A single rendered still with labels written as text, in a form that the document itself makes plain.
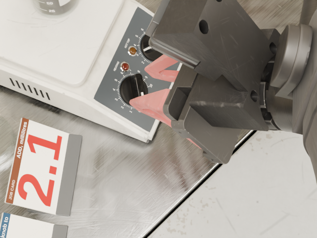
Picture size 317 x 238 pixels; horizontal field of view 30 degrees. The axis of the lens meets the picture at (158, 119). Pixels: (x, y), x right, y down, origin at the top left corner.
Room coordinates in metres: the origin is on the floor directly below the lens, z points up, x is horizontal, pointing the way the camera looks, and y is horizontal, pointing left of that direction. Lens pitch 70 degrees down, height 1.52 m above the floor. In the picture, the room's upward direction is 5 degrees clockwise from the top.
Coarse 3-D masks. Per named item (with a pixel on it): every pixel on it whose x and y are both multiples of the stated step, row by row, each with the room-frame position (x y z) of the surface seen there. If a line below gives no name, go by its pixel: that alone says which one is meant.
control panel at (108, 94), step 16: (144, 16) 0.32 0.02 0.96; (128, 32) 0.30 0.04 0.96; (144, 32) 0.31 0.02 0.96; (128, 48) 0.28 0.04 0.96; (112, 64) 0.26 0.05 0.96; (128, 64) 0.27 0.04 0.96; (144, 64) 0.27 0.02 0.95; (176, 64) 0.28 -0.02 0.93; (112, 80) 0.24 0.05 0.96; (144, 80) 0.25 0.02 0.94; (160, 80) 0.26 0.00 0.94; (96, 96) 0.22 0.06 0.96; (112, 96) 0.23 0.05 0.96; (128, 112) 0.22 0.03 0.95; (144, 128) 0.20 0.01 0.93
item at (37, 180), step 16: (32, 128) 0.19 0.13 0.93; (32, 144) 0.18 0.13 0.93; (48, 144) 0.18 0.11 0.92; (32, 160) 0.16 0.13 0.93; (48, 160) 0.17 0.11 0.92; (32, 176) 0.14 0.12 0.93; (48, 176) 0.15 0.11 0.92; (16, 192) 0.12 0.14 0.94; (32, 192) 0.13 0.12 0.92; (48, 192) 0.13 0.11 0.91; (48, 208) 0.12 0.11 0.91
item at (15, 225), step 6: (12, 222) 0.09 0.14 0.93; (18, 222) 0.10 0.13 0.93; (24, 222) 0.10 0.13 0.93; (30, 222) 0.10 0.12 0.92; (12, 228) 0.09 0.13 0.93; (18, 228) 0.09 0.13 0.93; (24, 228) 0.09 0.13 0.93; (30, 228) 0.09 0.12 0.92; (36, 228) 0.09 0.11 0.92; (42, 228) 0.10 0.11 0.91; (12, 234) 0.08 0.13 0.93; (18, 234) 0.08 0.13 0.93; (24, 234) 0.09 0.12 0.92; (30, 234) 0.09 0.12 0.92; (36, 234) 0.09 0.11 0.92; (42, 234) 0.09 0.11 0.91
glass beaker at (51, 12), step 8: (32, 0) 0.30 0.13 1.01; (40, 0) 0.30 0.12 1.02; (48, 0) 0.29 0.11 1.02; (56, 0) 0.30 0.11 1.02; (64, 0) 0.30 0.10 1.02; (72, 0) 0.31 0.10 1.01; (40, 8) 0.30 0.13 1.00; (48, 8) 0.29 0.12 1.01; (56, 8) 0.30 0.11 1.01; (64, 8) 0.30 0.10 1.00; (72, 8) 0.31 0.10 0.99; (48, 16) 0.30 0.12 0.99; (56, 16) 0.30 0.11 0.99; (64, 16) 0.30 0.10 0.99
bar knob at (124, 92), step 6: (126, 78) 0.25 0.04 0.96; (132, 78) 0.25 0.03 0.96; (138, 78) 0.25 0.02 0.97; (126, 84) 0.24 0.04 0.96; (132, 84) 0.24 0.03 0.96; (138, 84) 0.24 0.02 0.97; (144, 84) 0.25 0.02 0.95; (120, 90) 0.24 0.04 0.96; (126, 90) 0.24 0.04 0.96; (132, 90) 0.24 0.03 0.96; (138, 90) 0.23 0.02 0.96; (144, 90) 0.24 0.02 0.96; (126, 96) 0.23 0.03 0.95; (132, 96) 0.23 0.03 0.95; (138, 96) 0.23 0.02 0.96; (126, 102) 0.23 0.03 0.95
